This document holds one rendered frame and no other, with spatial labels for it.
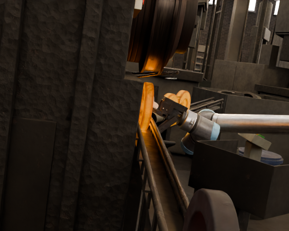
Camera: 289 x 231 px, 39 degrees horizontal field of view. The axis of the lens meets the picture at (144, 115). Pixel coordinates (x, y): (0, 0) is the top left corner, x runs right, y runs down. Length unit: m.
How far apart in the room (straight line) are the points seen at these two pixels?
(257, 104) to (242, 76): 1.92
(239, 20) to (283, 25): 5.30
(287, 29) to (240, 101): 1.78
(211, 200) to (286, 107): 3.56
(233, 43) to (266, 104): 6.71
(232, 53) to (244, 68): 4.82
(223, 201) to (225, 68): 5.58
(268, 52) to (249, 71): 0.36
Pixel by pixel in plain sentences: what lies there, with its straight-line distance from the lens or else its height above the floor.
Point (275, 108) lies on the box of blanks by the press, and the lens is 4.01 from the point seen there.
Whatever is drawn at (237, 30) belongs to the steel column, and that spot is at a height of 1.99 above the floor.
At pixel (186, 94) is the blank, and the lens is 2.22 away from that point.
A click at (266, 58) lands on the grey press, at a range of 5.56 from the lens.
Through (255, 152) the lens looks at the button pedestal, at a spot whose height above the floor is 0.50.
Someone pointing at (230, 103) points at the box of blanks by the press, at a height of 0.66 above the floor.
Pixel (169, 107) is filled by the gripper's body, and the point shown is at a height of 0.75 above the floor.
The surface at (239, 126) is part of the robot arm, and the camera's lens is 1.87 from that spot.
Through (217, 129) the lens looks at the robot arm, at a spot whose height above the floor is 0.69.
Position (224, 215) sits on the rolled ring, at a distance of 0.53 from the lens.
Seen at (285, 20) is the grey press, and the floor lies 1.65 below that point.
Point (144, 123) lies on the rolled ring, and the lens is 1.56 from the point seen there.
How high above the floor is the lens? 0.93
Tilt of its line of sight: 7 degrees down
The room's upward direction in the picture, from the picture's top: 8 degrees clockwise
